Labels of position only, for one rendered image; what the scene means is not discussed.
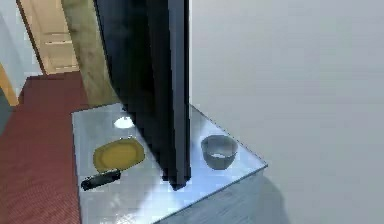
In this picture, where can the olive green curtain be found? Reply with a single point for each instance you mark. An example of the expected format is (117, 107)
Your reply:
(88, 56)

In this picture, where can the pale wooden room door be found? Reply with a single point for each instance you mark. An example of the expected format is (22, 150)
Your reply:
(53, 36)

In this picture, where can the silver metal table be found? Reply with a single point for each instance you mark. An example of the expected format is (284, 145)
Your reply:
(140, 196)

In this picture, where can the black remote control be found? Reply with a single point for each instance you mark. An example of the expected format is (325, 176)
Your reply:
(100, 180)

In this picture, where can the grey bowl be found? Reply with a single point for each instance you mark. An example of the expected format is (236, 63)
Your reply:
(219, 156)

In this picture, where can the yellow plate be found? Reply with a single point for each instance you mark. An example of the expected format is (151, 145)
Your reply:
(118, 155)

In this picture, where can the black television set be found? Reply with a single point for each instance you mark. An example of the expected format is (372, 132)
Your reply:
(146, 83)

